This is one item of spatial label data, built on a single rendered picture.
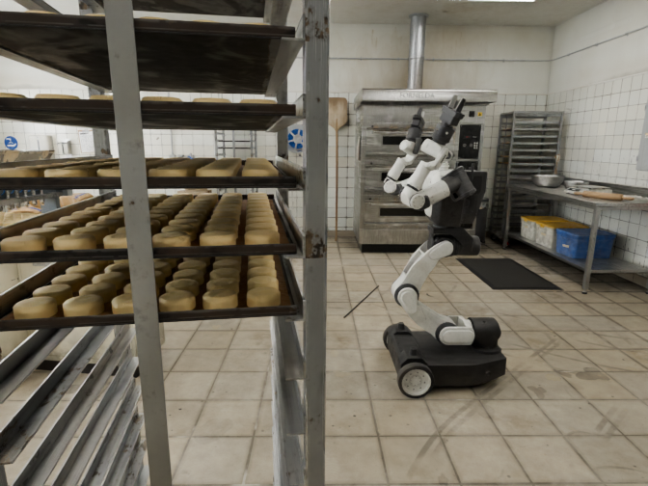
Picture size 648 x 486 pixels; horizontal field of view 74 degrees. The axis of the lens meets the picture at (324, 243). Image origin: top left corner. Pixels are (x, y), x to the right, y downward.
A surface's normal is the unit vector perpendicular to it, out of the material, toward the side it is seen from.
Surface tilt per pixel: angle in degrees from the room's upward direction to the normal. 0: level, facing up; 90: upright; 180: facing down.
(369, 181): 90
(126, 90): 90
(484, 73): 90
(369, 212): 91
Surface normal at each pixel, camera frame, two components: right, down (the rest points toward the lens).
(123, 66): 0.17, 0.22
